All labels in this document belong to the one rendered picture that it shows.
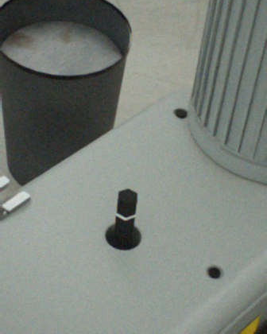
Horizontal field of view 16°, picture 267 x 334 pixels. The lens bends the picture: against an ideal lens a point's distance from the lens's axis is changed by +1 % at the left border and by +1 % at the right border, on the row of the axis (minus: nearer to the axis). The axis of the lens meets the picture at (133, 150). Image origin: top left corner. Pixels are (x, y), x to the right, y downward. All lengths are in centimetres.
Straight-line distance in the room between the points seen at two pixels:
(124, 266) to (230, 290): 11
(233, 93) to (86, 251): 22
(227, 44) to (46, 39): 249
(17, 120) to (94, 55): 36
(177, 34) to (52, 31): 102
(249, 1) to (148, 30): 344
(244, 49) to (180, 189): 17
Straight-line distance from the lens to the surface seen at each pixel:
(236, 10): 95
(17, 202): 99
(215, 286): 95
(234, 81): 98
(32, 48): 340
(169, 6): 452
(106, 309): 91
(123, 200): 92
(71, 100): 319
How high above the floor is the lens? 263
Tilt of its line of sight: 44 degrees down
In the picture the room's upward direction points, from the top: 7 degrees clockwise
